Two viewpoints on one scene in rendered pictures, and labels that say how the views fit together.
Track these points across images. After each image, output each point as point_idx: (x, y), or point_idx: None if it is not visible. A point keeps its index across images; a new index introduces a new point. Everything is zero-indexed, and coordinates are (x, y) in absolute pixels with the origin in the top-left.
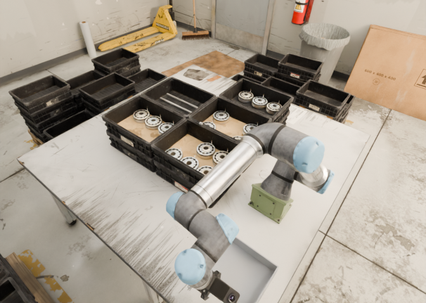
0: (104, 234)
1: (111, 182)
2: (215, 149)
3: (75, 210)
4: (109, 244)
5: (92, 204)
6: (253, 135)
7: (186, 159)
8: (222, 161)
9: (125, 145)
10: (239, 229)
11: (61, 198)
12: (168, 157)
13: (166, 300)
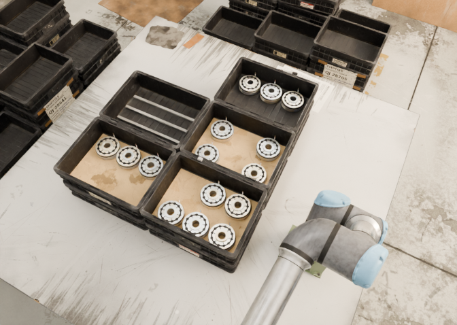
0: None
1: (92, 257)
2: (225, 190)
3: (57, 310)
4: None
5: (76, 296)
6: (298, 249)
7: (191, 217)
8: (264, 296)
9: (98, 202)
10: None
11: (31, 294)
12: (168, 227)
13: None
